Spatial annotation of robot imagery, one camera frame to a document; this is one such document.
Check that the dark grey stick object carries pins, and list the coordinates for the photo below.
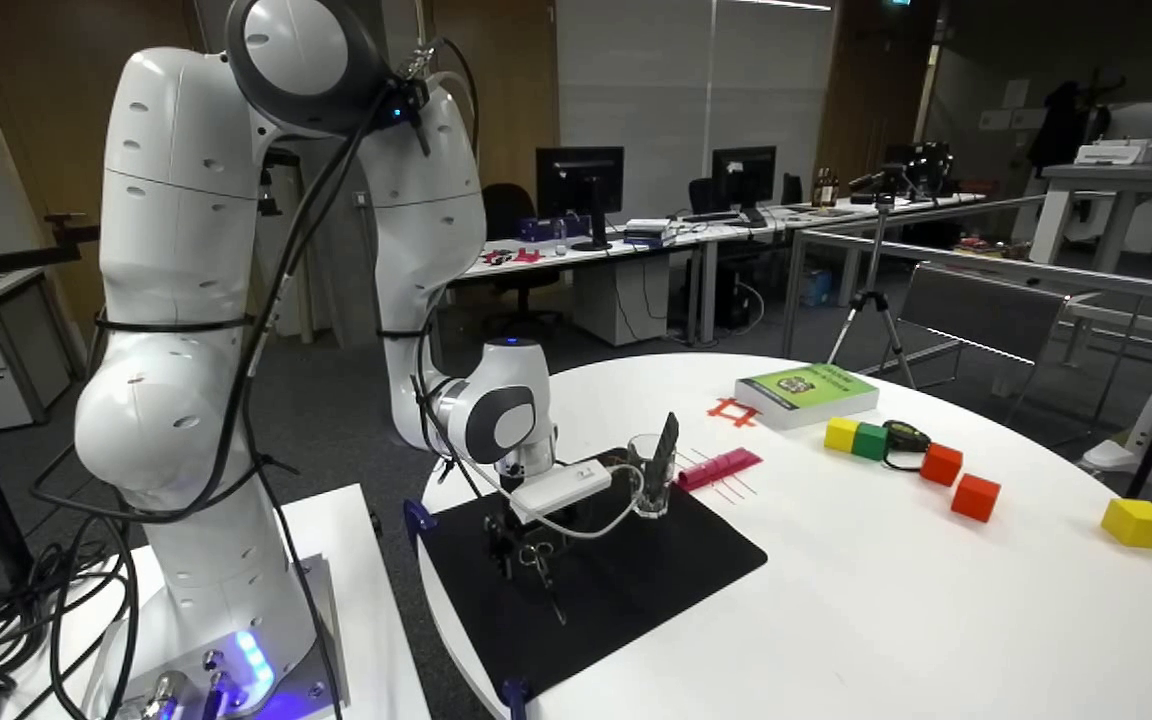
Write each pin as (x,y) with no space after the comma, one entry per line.
(664,444)

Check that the small black object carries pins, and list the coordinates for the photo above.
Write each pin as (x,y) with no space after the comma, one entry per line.
(905,432)

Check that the red cube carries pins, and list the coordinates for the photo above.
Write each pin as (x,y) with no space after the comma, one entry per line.
(942,465)

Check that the small black monitor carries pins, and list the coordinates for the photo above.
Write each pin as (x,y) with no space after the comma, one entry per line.
(747,170)

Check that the large yellow cube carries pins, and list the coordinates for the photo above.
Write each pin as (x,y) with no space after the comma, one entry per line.
(1136,522)

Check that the small orange plastic frame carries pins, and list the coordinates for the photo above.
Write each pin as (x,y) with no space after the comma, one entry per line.
(733,411)

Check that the small metal scissors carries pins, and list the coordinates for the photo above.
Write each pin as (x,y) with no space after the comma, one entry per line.
(544,593)

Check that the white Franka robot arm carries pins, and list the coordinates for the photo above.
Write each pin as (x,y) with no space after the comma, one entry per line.
(177,264)

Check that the grey metal rail frame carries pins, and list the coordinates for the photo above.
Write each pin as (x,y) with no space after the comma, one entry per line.
(1122,280)

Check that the grey panel board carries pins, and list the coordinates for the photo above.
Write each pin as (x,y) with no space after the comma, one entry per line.
(982,312)

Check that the grey robot mounting plate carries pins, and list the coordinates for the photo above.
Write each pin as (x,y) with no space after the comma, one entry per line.
(316,641)

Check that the small white table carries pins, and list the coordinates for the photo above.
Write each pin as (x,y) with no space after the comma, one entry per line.
(510,260)

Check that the clear glass cup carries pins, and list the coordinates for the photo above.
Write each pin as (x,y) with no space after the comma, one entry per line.
(652,494)

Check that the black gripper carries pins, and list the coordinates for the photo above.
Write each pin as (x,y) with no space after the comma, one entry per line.
(512,522)

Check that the orange cube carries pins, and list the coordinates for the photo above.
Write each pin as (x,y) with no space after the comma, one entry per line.
(977,496)

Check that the green book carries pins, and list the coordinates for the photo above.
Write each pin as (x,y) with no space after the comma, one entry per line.
(808,391)

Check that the large black monitor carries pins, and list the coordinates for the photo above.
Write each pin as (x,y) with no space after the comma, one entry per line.
(578,183)

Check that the long white desk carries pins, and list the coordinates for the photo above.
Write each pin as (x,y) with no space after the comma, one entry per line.
(657,242)

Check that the black camera tripod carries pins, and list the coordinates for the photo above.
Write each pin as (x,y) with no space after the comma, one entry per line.
(879,312)

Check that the black rectangular mat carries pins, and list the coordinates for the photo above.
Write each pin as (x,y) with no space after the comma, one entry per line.
(631,586)

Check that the green cube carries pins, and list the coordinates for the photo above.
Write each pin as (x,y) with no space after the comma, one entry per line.
(870,443)

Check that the white background table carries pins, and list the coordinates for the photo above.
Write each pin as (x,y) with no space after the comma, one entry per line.
(1122,186)

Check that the blue mat clamp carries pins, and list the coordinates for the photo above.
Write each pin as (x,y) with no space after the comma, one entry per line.
(417,519)
(512,694)

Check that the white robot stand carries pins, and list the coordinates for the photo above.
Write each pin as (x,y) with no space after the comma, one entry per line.
(368,602)

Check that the small yellow cube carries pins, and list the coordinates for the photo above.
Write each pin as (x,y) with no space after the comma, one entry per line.
(842,437)

